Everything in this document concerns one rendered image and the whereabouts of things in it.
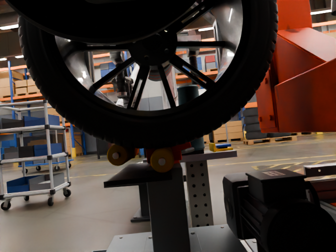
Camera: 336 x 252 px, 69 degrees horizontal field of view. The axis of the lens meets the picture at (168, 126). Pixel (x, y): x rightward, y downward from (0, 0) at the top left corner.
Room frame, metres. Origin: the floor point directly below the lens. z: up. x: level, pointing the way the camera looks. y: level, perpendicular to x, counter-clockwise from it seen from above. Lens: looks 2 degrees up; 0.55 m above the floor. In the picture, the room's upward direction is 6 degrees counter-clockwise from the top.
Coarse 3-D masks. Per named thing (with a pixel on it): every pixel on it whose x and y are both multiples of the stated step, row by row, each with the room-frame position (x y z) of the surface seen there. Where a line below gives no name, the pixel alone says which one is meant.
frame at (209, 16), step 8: (200, 0) 0.85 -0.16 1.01; (208, 16) 0.90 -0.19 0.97; (216, 24) 0.85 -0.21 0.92; (216, 32) 0.86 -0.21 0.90; (216, 40) 0.90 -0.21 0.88; (216, 48) 0.90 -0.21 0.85; (88, 56) 0.85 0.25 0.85; (216, 56) 0.90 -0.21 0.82; (88, 64) 0.85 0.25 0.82; (88, 72) 0.85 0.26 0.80; (104, 96) 0.85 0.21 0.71
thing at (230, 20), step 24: (216, 0) 0.75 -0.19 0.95; (240, 0) 0.60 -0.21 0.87; (240, 24) 0.62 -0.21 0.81; (72, 48) 0.72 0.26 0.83; (96, 48) 0.79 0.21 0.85; (120, 48) 0.79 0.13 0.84; (144, 48) 0.76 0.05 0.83; (168, 48) 0.76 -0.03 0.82; (240, 48) 0.60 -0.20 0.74; (72, 72) 0.62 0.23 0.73; (120, 72) 0.80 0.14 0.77; (144, 72) 0.79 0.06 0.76; (96, 96) 0.60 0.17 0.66; (168, 96) 0.79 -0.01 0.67
